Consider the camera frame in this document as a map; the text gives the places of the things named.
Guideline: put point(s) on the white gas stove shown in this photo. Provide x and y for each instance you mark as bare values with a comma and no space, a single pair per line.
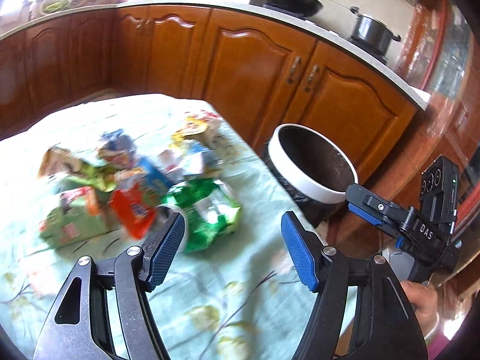
333,22

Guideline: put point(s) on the white rimmed black trash bin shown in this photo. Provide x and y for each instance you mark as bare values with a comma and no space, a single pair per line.
318,157

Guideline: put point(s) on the green beige spout pouch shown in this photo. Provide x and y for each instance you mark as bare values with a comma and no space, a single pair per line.
86,174

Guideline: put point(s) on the person's right hand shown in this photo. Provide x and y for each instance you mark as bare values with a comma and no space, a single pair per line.
423,303

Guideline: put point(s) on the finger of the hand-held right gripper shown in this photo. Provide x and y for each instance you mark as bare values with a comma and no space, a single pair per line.
375,204
397,234

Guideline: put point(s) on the dark cooking pot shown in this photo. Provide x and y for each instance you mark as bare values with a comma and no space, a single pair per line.
371,32

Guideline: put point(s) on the bowl of green vegetables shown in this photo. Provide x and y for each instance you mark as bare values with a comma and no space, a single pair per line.
54,4

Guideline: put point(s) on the wooden cabinet door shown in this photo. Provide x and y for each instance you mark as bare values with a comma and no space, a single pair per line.
131,52
176,52
90,52
360,120
255,75
11,90
47,71

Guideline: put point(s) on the blue snack packet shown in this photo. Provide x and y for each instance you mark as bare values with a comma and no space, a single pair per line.
153,178

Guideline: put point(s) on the green white snack packet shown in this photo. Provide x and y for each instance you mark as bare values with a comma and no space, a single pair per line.
210,210

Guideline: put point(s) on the red snack packet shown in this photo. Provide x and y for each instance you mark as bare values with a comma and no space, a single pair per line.
131,210

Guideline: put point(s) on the yellow printed packet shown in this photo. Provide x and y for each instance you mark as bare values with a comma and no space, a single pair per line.
195,127

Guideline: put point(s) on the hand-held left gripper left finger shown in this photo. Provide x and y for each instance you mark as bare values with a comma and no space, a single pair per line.
165,247

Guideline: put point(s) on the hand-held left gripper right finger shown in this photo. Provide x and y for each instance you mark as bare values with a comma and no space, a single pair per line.
296,247

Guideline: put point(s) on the brown wooden door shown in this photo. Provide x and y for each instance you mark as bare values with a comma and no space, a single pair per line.
423,63

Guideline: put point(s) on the white blue packet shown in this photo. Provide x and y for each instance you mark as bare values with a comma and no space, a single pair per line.
195,161

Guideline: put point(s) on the green packet with red label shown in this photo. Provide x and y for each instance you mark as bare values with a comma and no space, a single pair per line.
75,225

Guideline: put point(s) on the blue white crumpled wrapper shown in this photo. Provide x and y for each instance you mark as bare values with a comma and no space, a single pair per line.
118,150

